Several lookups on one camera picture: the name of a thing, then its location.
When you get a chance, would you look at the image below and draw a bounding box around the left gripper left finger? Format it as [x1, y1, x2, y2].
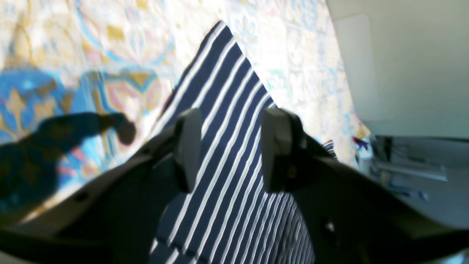
[1, 109, 203, 264]

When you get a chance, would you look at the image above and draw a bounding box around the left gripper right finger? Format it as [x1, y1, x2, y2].
[261, 108, 469, 264]

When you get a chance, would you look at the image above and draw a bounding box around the navy white striped T-shirt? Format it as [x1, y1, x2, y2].
[149, 21, 315, 264]

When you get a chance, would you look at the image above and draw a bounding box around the patterned colourful tablecloth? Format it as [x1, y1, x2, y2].
[1, 0, 370, 224]

